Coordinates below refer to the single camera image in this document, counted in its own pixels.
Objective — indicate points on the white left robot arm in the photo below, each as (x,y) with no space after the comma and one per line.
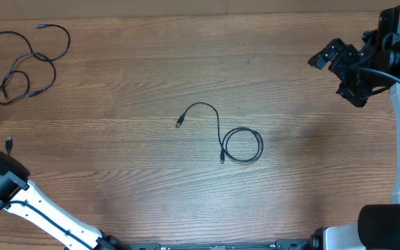
(21,196)

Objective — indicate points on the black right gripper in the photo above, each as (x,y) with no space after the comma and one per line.
(357,97)

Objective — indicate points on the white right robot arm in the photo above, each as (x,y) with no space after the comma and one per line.
(364,73)

